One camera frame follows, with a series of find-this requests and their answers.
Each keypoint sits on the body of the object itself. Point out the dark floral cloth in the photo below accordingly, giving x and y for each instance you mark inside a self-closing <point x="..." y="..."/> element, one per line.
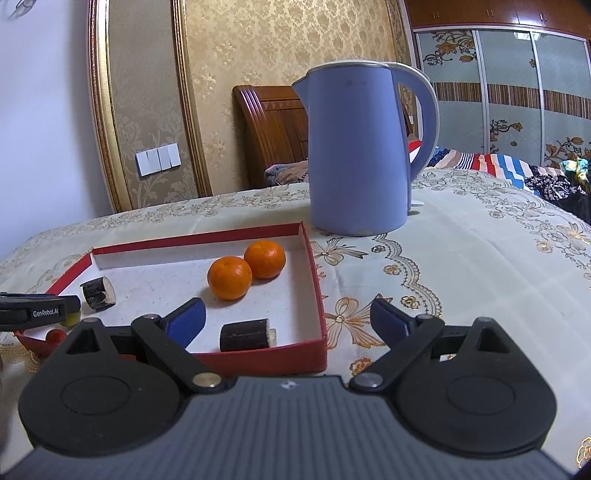
<point x="554" y="187"/>

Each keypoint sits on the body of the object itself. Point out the orange mandarin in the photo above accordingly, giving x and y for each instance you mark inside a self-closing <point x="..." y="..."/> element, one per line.
<point x="230" y="278"/>
<point x="265" y="260"/>

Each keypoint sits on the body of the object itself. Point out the red cardboard box tray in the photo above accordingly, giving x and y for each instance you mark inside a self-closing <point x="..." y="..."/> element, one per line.
<point x="152" y="277"/>

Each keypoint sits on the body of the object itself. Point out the wooden bed headboard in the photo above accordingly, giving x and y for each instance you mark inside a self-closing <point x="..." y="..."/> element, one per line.
<point x="272" y="134"/>

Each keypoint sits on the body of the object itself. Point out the dark sugarcane piece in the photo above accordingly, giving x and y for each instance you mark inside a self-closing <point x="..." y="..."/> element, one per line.
<point x="98" y="293"/>
<point x="247" y="334"/>

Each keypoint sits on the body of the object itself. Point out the floral glass door wardrobe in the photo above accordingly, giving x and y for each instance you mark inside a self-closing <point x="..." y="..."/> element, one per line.
<point x="508" y="69"/>

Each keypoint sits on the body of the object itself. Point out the large red cherry tomato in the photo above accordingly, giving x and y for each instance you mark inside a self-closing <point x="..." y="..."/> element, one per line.
<point x="54" y="336"/>

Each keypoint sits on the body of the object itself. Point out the yellow-brown round fruit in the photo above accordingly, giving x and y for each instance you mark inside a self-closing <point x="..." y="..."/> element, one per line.
<point x="71" y="319"/>

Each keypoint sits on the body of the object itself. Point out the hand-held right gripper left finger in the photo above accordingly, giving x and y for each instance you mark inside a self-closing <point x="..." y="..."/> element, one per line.
<point x="184" y="323"/>

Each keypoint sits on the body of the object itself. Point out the red and white cloth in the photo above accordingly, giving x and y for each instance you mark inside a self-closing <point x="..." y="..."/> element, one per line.
<point x="413" y="147"/>

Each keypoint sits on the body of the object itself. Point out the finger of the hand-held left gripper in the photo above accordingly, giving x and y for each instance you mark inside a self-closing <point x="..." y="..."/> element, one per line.
<point x="23" y="318"/>
<point x="46" y="302"/>

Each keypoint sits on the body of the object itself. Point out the cream gold lace tablecloth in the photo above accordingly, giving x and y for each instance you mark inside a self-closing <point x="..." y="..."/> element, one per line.
<point x="461" y="240"/>

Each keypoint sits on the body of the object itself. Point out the grey blue folded cloth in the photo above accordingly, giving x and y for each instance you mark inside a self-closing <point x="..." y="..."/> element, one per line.
<point x="274" y="170"/>

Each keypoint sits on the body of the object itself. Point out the striped colourful blanket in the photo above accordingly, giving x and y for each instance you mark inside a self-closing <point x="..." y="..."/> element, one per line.
<point x="498" y="168"/>

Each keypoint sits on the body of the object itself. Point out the teal patterned cloth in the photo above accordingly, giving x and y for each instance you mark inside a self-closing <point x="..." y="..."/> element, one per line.
<point x="577" y="168"/>

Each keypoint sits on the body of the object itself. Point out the blue electric kettle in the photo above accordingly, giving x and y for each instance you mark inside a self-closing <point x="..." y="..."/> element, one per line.
<point x="355" y="147"/>

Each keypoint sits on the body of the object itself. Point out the white wall switch panel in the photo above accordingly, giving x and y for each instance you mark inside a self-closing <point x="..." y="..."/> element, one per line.
<point x="158" y="159"/>

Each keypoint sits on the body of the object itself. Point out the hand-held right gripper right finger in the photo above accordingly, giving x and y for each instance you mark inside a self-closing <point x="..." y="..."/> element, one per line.
<point x="392" y="323"/>

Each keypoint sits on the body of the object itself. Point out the gold wall frame moulding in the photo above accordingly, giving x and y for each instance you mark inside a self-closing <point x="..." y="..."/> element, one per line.
<point x="106" y="115"/>

